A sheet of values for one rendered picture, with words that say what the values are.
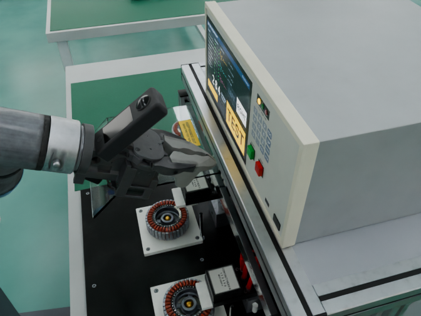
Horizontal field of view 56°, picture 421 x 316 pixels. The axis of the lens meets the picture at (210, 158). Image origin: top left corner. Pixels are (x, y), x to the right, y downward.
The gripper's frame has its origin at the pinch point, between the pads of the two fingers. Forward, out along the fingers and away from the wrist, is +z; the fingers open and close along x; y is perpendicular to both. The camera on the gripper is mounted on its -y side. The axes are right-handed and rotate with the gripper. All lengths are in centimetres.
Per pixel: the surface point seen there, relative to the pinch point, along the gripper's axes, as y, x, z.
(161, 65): 36, -108, 26
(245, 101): -8.9, -4.6, 3.6
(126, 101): 44, -84, 10
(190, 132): 10.3, -21.6, 6.4
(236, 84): -9.3, -9.1, 3.4
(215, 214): 30.4, -16.9, 21.1
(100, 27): 46, -153, 6
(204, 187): 22.5, -17.8, 14.5
